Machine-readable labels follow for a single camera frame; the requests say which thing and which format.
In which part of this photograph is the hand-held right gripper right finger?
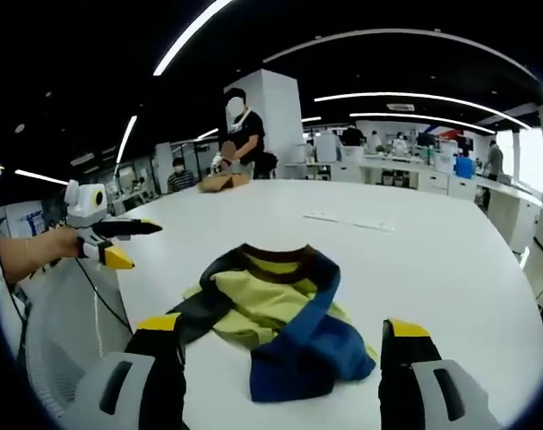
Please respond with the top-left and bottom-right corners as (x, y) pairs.
(377, 317), (501, 430)

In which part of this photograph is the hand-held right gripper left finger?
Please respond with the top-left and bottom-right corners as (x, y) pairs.
(63, 313), (187, 430)

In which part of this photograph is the blue and yellow garment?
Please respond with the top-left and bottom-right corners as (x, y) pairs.
(166, 243), (378, 403)

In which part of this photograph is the person's left hand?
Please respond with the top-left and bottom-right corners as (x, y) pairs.
(47, 226), (85, 264)

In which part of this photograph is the short ceiling light strip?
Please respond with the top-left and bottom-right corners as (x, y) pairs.
(115, 115), (139, 168)

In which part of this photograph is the white mesh chair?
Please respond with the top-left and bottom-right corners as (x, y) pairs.
(23, 258), (134, 420)

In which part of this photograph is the brown cardboard item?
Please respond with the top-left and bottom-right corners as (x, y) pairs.
(197, 171), (251, 194)

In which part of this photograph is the long ceiling light strip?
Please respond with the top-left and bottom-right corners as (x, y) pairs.
(153, 0), (235, 77)

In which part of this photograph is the white side desk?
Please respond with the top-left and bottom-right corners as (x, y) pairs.
(474, 176), (543, 254)

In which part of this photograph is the white cabinet row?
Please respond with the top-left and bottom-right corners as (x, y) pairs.
(284, 157), (451, 197)

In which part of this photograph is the blue container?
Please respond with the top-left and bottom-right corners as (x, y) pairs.
(453, 154), (478, 181)

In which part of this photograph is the curved ceiling light strip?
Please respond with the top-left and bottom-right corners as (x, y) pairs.
(314, 91), (497, 135)

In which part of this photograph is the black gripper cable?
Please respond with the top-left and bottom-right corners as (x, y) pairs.
(75, 256), (134, 335)

